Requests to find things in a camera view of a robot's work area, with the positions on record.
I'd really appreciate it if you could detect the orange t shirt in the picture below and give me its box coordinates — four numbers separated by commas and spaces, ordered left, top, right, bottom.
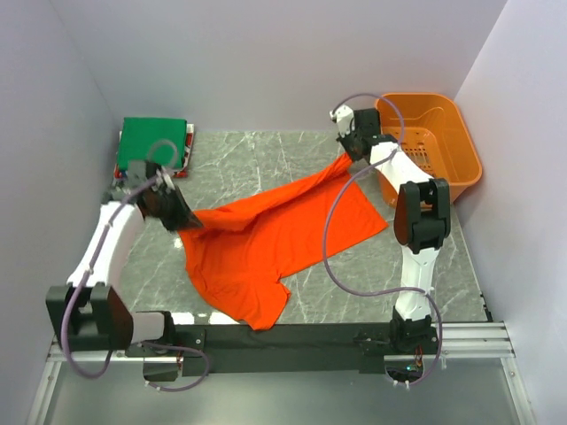
178, 154, 388, 330

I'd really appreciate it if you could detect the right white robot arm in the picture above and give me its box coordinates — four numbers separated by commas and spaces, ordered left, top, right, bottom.
330, 105, 451, 353

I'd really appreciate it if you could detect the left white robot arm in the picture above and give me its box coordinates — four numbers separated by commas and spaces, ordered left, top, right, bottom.
46, 160, 203, 356

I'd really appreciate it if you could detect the folded green t shirt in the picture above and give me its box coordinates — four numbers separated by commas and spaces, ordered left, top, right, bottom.
117, 117, 188, 171

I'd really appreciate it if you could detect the orange plastic basket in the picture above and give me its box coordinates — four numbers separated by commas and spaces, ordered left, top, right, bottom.
376, 93, 482, 206

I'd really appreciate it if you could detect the black base beam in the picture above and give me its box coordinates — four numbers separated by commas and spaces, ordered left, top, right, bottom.
124, 322, 439, 383

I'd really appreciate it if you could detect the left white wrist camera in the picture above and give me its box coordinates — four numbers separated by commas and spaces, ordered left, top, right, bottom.
156, 170, 175, 190

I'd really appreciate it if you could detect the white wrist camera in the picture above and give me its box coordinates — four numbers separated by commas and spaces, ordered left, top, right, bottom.
330, 104, 354, 137
156, 170, 175, 190

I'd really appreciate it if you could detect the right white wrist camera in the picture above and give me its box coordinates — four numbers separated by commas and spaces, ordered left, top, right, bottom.
330, 104, 354, 137

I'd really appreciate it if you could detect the aluminium rail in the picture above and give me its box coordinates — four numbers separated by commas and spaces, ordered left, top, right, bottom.
46, 322, 516, 365

